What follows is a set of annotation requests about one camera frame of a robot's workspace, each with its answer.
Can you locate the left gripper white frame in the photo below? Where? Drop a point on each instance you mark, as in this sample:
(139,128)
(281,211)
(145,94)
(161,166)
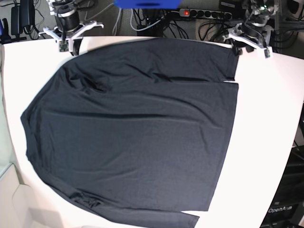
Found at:
(251,38)

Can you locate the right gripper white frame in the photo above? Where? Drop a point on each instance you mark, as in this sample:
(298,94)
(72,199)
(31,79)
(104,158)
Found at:
(69,31)

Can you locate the dark navy long-sleeve shirt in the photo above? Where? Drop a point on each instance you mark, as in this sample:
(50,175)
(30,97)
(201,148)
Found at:
(137,132)

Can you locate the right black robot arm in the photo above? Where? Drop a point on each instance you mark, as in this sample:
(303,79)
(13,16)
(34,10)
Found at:
(91,3)

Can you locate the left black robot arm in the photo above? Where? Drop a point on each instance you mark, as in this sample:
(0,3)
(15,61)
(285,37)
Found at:
(258,12)

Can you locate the blue plastic box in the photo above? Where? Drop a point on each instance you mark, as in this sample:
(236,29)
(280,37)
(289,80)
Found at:
(147,4)

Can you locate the black power adapter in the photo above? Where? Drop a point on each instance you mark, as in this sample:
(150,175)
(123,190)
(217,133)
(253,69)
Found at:
(23,18)

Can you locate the black power strip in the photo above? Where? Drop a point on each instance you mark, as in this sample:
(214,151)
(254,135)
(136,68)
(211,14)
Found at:
(204,14)

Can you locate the black OpenArm equipment case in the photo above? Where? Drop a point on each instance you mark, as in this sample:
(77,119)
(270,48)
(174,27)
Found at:
(287,207)

